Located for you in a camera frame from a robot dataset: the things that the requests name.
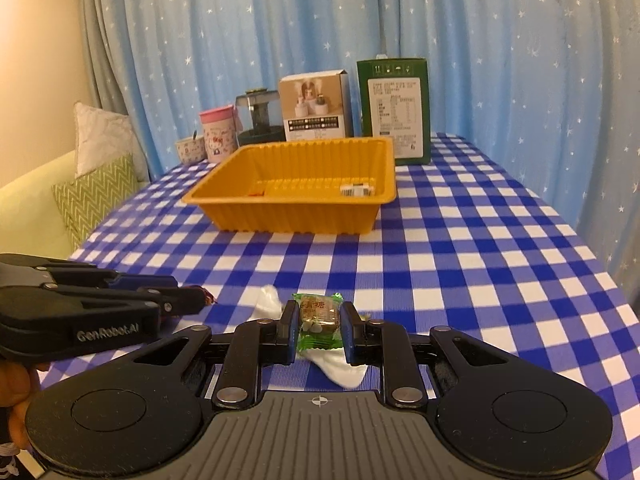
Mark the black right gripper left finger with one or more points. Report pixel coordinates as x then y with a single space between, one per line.
187 406

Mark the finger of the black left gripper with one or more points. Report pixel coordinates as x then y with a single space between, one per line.
177 301
145 280

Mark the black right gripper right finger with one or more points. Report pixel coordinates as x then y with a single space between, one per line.
455 407

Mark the green candy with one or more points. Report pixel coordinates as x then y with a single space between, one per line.
319 322

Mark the silver foil pouch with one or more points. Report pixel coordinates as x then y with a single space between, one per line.
331 362

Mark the clear dark seaweed packet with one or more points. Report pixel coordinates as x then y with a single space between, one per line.
357 190

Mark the left hand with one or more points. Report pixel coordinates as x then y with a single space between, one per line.
18 386

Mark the green chevron cushion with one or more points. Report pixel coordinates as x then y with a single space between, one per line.
86 201

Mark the pale yellow sofa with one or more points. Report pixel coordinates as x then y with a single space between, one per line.
31 223

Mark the white embroidered cushion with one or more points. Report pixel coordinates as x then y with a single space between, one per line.
102 136

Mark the small patterned ceramic cup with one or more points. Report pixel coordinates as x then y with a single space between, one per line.
191 150

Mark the pink Hello Kitty tumbler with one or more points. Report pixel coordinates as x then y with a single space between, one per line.
220 126

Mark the orange plastic tray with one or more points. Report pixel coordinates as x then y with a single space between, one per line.
294 187

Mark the blue white checkered tablecloth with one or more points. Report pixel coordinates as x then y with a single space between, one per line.
464 245

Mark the dark green glass humidifier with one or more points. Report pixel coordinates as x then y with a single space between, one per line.
257 102

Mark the white humidifier product box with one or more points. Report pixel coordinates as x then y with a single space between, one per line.
316 106

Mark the green white carton box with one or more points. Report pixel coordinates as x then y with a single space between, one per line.
395 104

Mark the blue star curtain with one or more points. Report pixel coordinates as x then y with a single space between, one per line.
549 89

